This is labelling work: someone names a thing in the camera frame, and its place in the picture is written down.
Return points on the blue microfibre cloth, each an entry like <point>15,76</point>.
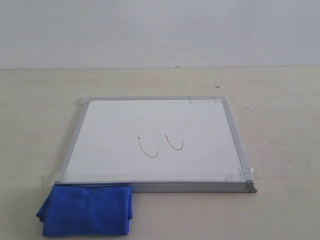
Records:
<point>78,211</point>

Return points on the aluminium framed whiteboard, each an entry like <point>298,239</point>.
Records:
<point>167,144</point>

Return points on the clear tape back right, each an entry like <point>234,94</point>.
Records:
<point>223,99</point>

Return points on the clear tape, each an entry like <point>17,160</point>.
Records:
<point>81,101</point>
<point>50,180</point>
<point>246,174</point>
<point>223,99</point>

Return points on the clear tape back left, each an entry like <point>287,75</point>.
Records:
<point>81,101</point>

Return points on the clear tape front right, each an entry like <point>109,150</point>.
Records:
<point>246,174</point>

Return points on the clear tape front left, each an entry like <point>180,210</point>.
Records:
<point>50,180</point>

